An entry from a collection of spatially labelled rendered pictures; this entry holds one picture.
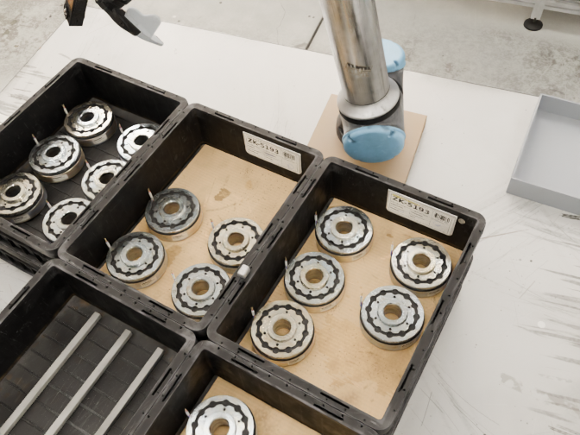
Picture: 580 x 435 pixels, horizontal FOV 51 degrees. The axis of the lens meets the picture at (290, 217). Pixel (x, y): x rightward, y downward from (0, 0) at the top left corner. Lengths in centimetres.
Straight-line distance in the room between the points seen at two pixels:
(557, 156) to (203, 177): 78
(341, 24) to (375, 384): 56
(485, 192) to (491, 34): 160
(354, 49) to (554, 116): 67
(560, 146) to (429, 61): 131
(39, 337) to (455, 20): 232
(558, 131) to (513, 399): 65
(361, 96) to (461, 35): 180
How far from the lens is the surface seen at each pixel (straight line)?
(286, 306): 101
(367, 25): 101
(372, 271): 108
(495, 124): 151
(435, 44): 281
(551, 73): 277
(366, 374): 100
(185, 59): 169
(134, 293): 99
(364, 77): 107
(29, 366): 111
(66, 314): 113
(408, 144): 140
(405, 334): 100
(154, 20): 118
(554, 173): 144
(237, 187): 119
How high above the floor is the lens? 176
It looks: 55 degrees down
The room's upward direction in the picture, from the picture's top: 6 degrees counter-clockwise
